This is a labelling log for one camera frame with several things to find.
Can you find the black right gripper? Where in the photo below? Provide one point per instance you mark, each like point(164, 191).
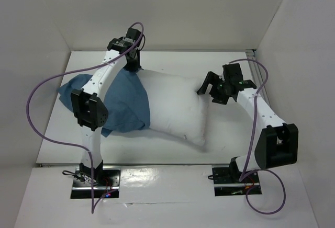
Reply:
point(214, 88)

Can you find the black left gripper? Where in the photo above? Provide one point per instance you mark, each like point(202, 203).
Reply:
point(134, 67)

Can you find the blue fabric pillowcase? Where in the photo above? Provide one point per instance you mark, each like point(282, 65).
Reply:
point(127, 103)

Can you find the white pillow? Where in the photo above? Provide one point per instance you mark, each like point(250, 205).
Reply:
point(175, 107)

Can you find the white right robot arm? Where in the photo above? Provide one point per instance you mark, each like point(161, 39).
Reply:
point(274, 143)

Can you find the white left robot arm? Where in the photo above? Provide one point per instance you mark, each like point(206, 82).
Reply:
point(88, 101)

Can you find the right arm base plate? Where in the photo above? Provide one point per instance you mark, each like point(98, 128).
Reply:
point(226, 185)

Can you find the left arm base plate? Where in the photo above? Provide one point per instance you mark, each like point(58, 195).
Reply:
point(105, 186)

